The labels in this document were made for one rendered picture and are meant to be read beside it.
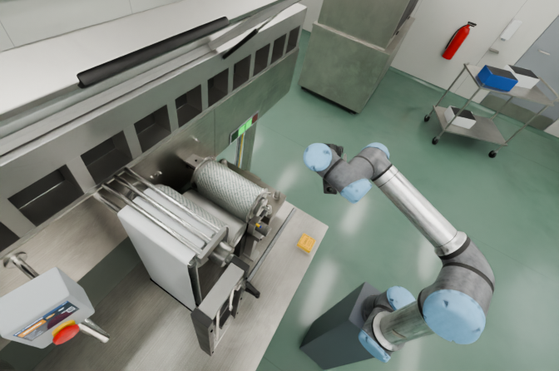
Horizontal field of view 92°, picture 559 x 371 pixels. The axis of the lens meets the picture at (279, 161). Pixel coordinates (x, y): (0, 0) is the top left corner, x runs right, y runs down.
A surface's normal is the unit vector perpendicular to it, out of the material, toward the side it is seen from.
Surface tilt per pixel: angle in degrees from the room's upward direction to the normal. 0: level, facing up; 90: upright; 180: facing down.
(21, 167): 90
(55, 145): 90
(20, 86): 49
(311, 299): 0
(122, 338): 0
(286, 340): 0
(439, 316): 82
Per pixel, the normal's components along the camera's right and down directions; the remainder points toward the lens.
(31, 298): 0.18, -0.65
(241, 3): 0.76, -0.07
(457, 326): -0.65, 0.37
